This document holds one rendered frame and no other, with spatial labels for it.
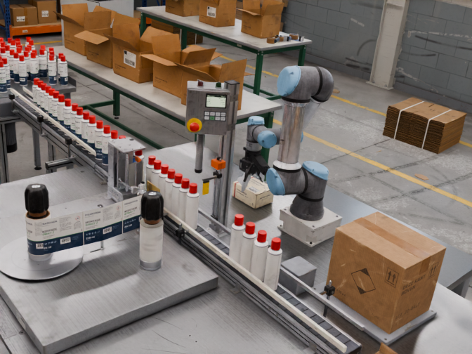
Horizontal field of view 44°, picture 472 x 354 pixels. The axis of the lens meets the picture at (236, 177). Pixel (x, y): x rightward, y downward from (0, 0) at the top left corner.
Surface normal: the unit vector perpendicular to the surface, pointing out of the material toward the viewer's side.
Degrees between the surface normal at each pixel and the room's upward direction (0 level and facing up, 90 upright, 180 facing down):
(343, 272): 90
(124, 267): 0
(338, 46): 90
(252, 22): 89
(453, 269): 0
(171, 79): 90
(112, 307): 0
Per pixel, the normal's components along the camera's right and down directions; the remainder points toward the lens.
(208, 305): 0.08, -0.90
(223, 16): 0.62, 0.39
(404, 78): -0.73, 0.24
